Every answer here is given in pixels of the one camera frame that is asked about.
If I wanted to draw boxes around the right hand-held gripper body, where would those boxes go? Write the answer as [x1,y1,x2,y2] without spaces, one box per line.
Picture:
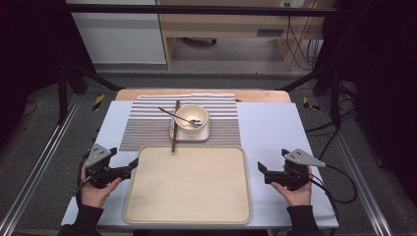
[271,147,327,192]

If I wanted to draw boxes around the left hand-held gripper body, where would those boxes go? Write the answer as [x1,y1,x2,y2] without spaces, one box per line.
[85,143,132,189]

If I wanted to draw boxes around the brown wooden chopstick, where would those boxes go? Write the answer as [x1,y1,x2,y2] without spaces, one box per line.
[172,99,182,154]
[170,99,180,154]

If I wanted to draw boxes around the beige plastic tray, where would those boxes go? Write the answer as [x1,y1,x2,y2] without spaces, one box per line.
[123,145,254,226]

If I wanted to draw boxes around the metal spoon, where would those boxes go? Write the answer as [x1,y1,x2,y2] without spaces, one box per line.
[157,106,204,128]

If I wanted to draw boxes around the cream ceramic bowl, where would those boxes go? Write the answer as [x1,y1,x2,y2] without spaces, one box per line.
[174,103,210,134]

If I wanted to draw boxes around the person's right hand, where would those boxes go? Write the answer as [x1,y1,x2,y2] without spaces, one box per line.
[270,166,313,207]

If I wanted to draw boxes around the person's left hand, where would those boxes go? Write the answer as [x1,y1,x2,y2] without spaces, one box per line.
[79,162,123,209]

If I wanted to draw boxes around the striped brown placemat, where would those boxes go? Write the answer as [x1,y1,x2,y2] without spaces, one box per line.
[119,92,242,152]

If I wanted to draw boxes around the yellow black tape marker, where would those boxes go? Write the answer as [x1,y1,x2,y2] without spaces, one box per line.
[91,93,106,112]
[302,95,322,111]

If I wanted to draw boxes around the white cabinet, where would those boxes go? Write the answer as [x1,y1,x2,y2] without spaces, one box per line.
[65,0,167,65]

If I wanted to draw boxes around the black curtain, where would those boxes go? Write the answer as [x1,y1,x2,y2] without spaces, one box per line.
[314,0,417,201]
[0,0,96,150]

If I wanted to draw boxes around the light wooden desk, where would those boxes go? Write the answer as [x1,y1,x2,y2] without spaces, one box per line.
[155,0,339,71]

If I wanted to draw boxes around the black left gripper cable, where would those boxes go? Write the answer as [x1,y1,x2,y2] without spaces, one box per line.
[73,150,91,199]

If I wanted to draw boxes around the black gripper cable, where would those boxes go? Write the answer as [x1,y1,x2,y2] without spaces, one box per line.
[308,162,359,227]
[73,150,91,199]

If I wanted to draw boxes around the black floor cables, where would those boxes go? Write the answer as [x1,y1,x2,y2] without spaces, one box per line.
[305,80,359,161]

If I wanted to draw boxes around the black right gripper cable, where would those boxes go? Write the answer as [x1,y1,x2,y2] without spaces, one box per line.
[308,162,359,227]

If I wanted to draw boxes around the aluminium floor rail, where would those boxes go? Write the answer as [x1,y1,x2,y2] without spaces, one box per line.
[314,97,395,236]
[0,93,84,236]

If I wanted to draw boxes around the black frame post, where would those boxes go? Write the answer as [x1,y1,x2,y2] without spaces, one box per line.
[56,63,69,125]
[329,69,342,130]

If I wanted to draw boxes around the black diagonal frame brace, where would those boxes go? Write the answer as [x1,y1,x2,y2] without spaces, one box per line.
[66,61,123,92]
[277,64,332,93]

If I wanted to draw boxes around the thin black floor cable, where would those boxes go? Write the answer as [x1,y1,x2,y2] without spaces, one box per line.
[19,98,39,120]

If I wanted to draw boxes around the black cable bundle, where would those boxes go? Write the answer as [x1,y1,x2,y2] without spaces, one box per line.
[286,15,322,71]

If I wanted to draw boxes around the yellow cable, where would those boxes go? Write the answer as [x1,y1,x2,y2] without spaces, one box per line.
[292,6,318,71]

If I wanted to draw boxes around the black horizontal frame bar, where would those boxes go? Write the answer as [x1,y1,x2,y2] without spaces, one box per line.
[67,3,338,18]

